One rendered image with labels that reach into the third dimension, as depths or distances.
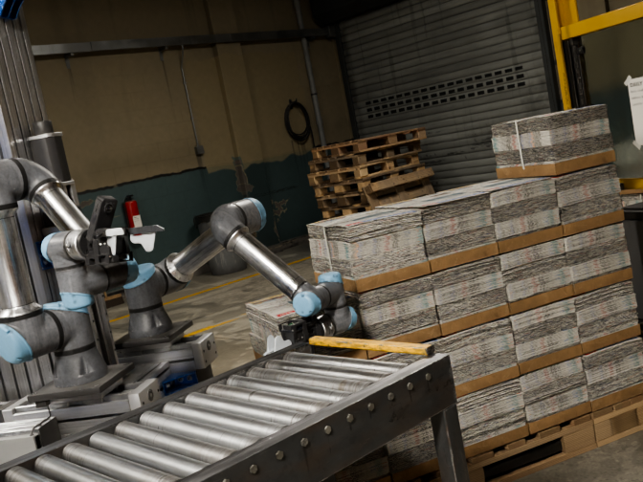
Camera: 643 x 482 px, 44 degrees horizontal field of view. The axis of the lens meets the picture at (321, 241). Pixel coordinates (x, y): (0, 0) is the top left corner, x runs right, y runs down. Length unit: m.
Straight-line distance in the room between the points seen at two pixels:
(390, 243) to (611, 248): 0.96
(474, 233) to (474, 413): 0.64
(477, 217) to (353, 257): 0.51
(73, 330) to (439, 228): 1.27
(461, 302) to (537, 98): 7.30
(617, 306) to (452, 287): 0.74
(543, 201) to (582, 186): 0.18
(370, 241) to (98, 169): 7.18
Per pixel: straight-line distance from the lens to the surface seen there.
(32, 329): 2.25
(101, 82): 9.84
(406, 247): 2.74
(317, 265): 2.94
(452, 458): 1.98
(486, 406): 3.00
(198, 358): 2.72
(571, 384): 3.20
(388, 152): 9.47
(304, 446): 1.63
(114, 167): 9.74
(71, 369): 2.34
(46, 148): 2.57
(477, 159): 10.63
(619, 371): 3.35
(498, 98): 10.33
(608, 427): 3.36
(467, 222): 2.87
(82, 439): 1.93
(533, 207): 3.02
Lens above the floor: 1.35
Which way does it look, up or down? 7 degrees down
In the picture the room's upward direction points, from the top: 11 degrees counter-clockwise
